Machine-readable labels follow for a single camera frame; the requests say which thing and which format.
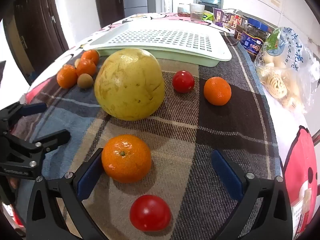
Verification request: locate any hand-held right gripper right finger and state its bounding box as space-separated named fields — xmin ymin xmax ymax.
xmin=211 ymin=150 xmax=293 ymax=240

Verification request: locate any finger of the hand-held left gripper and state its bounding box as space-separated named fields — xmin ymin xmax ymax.
xmin=15 ymin=129 xmax=71 ymax=155
xmin=0 ymin=102 xmax=48 ymax=133

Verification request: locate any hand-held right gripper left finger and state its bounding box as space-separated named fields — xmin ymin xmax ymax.
xmin=26 ymin=148 xmax=110 ymax=240

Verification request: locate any large orange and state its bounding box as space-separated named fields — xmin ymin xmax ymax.
xmin=101 ymin=134 xmax=152 ymax=183

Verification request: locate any small mandarin orange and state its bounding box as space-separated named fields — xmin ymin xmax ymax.
xmin=81 ymin=50 xmax=100 ymax=65
xmin=76 ymin=58 xmax=97 ymax=77
xmin=56 ymin=64 xmax=78 ymax=89

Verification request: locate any brown kiwi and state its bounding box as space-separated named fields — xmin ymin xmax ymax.
xmin=77 ymin=73 xmax=94 ymax=89

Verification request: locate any red tomato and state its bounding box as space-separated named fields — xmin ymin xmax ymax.
xmin=172 ymin=70 xmax=195 ymax=93
xmin=129 ymin=194 xmax=172 ymax=232

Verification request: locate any medium orange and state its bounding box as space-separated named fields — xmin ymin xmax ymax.
xmin=203 ymin=77 xmax=232 ymax=106

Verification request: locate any large yellow-green pear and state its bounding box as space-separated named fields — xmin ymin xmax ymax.
xmin=94 ymin=48 xmax=166 ymax=121

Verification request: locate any white perforated plastic tray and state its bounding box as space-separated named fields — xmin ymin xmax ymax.
xmin=83 ymin=20 xmax=232 ymax=67

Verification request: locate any person's left hand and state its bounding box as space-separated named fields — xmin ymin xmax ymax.
xmin=7 ymin=177 xmax=20 ymax=190

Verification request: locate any cartoon printed blanket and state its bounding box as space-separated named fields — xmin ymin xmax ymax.
xmin=0 ymin=12 xmax=320 ymax=240

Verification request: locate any dark wooden door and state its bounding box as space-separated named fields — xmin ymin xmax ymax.
xmin=14 ymin=0 xmax=69 ymax=78
xmin=93 ymin=0 xmax=125 ymax=28

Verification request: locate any clear bag of noodles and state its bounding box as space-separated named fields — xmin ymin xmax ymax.
xmin=254 ymin=27 xmax=320 ymax=114

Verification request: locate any blue lid jar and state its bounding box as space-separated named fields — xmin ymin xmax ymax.
xmin=241 ymin=21 xmax=272 ymax=56

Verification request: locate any brown jar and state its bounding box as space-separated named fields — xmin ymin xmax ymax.
xmin=234 ymin=24 xmax=250 ymax=40

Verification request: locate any purple instant noodle cup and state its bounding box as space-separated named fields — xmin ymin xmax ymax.
xmin=212 ymin=7 xmax=234 ymax=28

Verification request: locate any clear plastic cup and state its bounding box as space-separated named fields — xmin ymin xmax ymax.
xmin=189 ymin=3 xmax=205 ymax=21

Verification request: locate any glass jar with red contents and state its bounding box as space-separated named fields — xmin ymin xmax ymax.
xmin=178 ymin=3 xmax=192 ymax=17

